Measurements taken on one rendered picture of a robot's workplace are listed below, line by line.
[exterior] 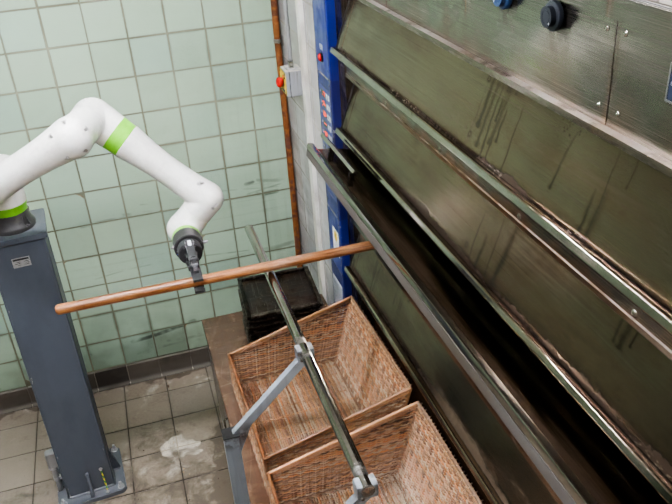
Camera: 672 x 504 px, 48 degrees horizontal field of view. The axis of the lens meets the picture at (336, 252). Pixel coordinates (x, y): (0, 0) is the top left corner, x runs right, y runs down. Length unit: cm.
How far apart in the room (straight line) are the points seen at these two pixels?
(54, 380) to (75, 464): 42
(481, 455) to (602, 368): 67
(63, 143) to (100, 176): 108
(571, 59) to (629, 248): 32
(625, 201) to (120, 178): 252
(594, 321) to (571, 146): 30
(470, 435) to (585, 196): 88
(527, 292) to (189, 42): 209
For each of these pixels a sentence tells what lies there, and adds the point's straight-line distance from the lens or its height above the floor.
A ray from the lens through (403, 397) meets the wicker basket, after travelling 232.
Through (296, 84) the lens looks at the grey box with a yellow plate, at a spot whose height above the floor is 146.
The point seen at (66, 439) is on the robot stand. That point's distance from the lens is 319.
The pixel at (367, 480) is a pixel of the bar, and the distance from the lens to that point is 159.
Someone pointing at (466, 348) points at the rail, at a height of 144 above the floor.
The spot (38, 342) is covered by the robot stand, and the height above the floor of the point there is 78.
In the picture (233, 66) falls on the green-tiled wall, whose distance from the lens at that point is 328.
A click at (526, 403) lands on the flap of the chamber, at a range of 142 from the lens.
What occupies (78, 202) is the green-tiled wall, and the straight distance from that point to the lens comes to 342.
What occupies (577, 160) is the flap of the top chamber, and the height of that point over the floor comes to 182.
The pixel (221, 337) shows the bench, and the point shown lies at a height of 58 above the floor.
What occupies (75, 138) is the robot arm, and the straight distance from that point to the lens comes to 231.
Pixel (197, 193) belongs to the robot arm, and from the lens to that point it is 246.
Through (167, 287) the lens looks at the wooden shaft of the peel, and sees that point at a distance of 222.
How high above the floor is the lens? 233
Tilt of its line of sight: 30 degrees down
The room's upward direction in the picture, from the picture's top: 4 degrees counter-clockwise
